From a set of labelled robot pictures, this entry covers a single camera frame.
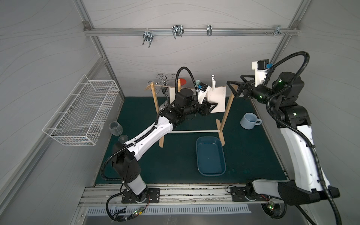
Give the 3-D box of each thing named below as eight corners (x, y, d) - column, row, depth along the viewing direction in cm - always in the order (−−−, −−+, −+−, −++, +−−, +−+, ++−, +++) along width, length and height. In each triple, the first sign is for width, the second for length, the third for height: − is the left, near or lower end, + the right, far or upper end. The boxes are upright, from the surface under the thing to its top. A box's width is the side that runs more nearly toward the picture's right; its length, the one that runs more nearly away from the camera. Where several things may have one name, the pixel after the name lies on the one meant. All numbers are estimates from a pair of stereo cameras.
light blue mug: (247, 132, 101) (251, 125, 95) (237, 122, 106) (240, 115, 100) (256, 126, 104) (261, 119, 98) (246, 117, 110) (250, 110, 104)
